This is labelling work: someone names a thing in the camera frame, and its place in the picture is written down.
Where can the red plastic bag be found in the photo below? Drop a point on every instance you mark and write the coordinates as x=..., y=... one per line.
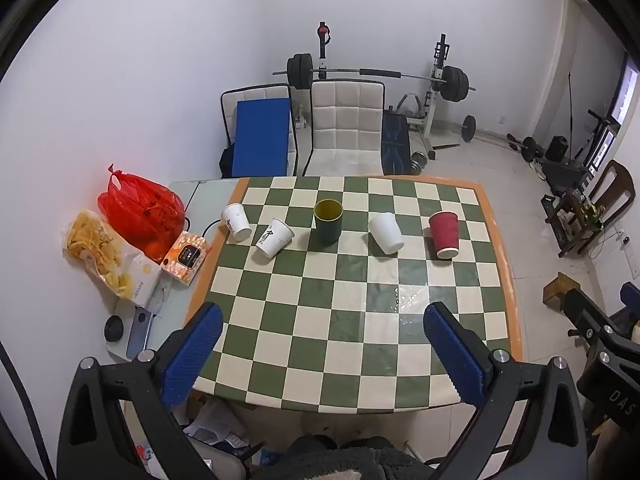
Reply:
x=142, y=215

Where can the black weight bench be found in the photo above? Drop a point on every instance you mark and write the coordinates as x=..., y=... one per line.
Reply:
x=396, y=142

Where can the blue folded mat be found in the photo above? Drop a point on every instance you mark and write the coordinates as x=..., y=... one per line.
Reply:
x=262, y=137

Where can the black speaker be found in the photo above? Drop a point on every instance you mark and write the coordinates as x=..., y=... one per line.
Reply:
x=556, y=148

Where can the small wooden stool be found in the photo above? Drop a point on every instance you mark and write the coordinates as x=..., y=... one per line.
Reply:
x=559, y=290

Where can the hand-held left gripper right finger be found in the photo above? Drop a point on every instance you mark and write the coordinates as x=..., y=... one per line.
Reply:
x=457, y=355

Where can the green checkered table mat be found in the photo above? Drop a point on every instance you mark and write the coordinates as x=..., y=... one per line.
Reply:
x=350, y=310

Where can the dark green cup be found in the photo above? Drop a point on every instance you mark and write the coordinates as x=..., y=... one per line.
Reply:
x=327, y=222

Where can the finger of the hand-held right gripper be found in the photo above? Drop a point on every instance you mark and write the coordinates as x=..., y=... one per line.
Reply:
x=582, y=312

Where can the grey blue phone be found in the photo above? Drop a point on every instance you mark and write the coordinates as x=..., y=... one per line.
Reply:
x=140, y=332

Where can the barbell with black plates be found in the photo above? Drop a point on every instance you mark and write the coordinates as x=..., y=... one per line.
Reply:
x=455, y=82

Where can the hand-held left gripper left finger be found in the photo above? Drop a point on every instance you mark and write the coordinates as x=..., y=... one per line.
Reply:
x=192, y=355

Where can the large printed white paper cup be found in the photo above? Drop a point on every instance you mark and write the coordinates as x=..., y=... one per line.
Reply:
x=274, y=237

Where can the silver dumbbell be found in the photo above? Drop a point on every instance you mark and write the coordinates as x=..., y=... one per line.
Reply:
x=421, y=158

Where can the dark wooden chair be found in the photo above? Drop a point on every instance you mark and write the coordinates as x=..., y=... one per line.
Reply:
x=612, y=195

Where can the plain white paper cup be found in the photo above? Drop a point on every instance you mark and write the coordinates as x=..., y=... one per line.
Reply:
x=386, y=231

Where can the orange tissue packet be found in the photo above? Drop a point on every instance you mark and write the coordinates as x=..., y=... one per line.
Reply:
x=185, y=259

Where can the scattered papers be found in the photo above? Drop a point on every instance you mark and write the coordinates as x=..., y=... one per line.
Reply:
x=212, y=425

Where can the black round lid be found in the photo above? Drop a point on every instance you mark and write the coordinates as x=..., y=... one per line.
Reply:
x=114, y=329

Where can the white squat rack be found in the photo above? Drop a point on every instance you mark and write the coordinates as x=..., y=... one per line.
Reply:
x=436, y=95

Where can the white quilted chair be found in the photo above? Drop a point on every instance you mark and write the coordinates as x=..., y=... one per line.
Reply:
x=345, y=130

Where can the red ribbed paper cup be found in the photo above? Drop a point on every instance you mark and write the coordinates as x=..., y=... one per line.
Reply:
x=445, y=235

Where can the clear bag of chips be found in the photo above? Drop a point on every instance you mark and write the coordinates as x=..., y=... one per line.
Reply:
x=97, y=247

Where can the small printed white paper cup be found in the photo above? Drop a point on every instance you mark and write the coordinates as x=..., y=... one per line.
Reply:
x=236, y=220

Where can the white tissue box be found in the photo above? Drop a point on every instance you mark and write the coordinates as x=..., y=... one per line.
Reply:
x=142, y=280

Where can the barbell with small plates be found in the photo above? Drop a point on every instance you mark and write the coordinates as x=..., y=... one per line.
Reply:
x=469, y=129

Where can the black framed white chair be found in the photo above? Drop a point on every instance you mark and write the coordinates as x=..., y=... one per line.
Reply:
x=227, y=110

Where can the black exercise machine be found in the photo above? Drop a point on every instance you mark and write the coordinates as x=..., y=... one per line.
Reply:
x=575, y=165

